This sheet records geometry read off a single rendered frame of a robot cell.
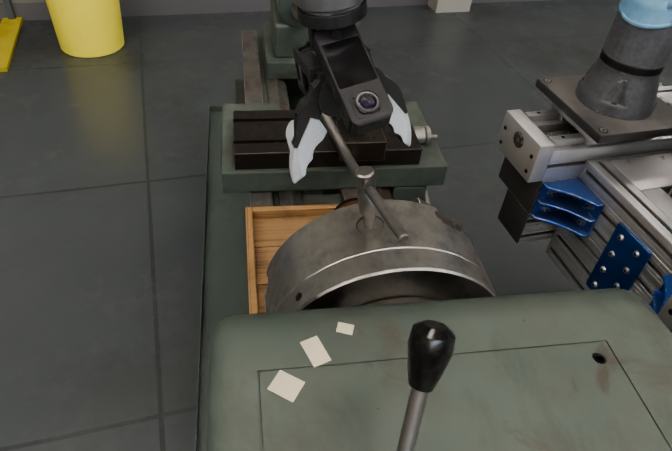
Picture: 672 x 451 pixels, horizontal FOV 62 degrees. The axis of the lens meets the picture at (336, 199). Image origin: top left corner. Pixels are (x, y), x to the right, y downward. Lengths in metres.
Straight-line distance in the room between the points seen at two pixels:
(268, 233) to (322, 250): 0.50
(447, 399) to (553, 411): 0.09
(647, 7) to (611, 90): 0.16
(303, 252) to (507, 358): 0.28
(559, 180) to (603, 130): 0.14
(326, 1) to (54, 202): 2.32
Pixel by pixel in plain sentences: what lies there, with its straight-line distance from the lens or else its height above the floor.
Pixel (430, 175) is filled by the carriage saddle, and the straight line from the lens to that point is 1.36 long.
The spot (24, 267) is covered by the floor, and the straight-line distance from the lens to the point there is 2.51.
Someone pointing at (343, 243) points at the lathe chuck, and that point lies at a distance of 0.68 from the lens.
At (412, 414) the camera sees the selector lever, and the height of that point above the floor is 1.35.
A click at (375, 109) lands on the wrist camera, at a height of 1.43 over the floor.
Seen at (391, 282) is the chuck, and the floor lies 1.22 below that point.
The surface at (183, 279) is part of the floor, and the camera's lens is 2.30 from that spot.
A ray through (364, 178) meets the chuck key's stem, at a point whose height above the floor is 1.32.
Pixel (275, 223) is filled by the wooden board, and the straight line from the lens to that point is 1.20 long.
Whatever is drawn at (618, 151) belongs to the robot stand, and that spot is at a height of 1.08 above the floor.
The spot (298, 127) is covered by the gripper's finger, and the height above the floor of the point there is 1.37.
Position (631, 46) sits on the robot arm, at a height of 1.30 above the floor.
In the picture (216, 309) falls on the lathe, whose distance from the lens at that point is 1.50.
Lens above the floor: 1.71
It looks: 40 degrees down
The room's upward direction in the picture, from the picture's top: 6 degrees clockwise
